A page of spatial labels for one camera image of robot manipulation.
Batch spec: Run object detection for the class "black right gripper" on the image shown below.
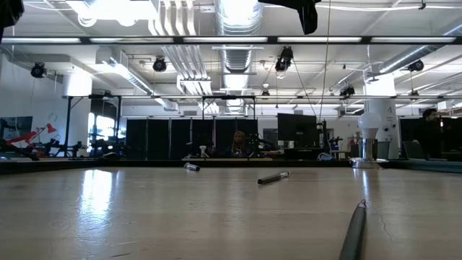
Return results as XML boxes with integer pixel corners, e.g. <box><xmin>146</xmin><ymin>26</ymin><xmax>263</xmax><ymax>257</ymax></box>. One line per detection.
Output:
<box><xmin>258</xmin><ymin>0</ymin><xmax>322</xmax><ymax>35</ymax></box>

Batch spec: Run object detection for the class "black bar with light strips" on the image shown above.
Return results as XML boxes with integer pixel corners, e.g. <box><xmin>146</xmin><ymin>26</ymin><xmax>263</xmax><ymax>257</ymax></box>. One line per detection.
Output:
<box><xmin>0</xmin><ymin>35</ymin><xmax>462</xmax><ymax>46</ymax></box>

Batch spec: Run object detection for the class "white light bulb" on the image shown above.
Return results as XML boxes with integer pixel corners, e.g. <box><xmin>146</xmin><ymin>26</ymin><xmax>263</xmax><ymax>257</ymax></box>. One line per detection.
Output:
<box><xmin>357</xmin><ymin>111</ymin><xmax>383</xmax><ymax>140</ymax></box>

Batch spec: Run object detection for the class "red desk lamp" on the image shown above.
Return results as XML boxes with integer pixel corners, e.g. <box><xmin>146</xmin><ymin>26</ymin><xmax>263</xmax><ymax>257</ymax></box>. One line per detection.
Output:
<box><xmin>5</xmin><ymin>122</ymin><xmax>58</xmax><ymax>147</ymax></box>

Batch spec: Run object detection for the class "silver ventilation duct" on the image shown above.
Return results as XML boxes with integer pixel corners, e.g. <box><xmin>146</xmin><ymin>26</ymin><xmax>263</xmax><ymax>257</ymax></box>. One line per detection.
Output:
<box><xmin>213</xmin><ymin>0</ymin><xmax>264</xmax><ymax>115</ymax></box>

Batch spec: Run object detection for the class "thin black makeup brush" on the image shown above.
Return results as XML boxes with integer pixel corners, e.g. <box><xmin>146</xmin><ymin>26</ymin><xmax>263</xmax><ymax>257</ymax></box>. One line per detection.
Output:
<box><xmin>338</xmin><ymin>199</ymin><xmax>368</xmax><ymax>260</ymax></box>

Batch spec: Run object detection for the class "black computer monitor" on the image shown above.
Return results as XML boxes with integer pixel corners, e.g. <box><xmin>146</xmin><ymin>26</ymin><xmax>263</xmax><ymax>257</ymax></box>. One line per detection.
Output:
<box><xmin>276</xmin><ymin>113</ymin><xmax>320</xmax><ymax>148</ymax></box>

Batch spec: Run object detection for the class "white round column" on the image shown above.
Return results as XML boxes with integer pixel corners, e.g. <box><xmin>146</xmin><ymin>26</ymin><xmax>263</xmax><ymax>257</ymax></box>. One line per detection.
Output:
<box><xmin>363</xmin><ymin>74</ymin><xmax>400</xmax><ymax>160</ymax></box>
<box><xmin>63</xmin><ymin>74</ymin><xmax>93</xmax><ymax>156</ymax></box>

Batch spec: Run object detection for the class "person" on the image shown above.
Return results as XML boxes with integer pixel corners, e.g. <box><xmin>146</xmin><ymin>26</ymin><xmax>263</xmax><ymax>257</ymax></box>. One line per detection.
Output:
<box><xmin>230</xmin><ymin>130</ymin><xmax>250</xmax><ymax>158</ymax></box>
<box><xmin>414</xmin><ymin>108</ymin><xmax>447</xmax><ymax>160</ymax></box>

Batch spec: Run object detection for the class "dark wall screen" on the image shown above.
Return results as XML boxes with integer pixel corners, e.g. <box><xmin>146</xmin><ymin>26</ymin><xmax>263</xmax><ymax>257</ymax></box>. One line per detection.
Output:
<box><xmin>0</xmin><ymin>116</ymin><xmax>34</xmax><ymax>142</ymax></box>

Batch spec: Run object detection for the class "black background rig frame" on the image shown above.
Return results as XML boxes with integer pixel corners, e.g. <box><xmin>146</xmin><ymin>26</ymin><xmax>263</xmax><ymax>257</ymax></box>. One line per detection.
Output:
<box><xmin>61</xmin><ymin>93</ymin><xmax>123</xmax><ymax>157</ymax></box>

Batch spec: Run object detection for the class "black partition screen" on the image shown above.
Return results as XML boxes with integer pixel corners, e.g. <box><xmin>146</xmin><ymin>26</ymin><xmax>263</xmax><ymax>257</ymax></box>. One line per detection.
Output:
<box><xmin>125</xmin><ymin>118</ymin><xmax>259</xmax><ymax>160</ymax></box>

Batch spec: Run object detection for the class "black aluminium table frame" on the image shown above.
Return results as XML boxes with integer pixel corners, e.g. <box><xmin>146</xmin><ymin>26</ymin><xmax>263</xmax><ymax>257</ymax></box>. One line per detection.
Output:
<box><xmin>0</xmin><ymin>157</ymin><xmax>462</xmax><ymax>176</ymax></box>

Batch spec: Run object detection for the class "thin hanging cable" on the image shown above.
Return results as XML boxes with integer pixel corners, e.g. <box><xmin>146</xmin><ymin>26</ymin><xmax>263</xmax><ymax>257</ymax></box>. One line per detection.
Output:
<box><xmin>318</xmin><ymin>0</ymin><xmax>332</xmax><ymax>122</ymax></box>

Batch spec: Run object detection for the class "black marker pen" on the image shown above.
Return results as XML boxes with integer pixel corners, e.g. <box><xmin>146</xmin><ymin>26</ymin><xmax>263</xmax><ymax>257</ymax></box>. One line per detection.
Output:
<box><xmin>256</xmin><ymin>170</ymin><xmax>291</xmax><ymax>186</ymax></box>

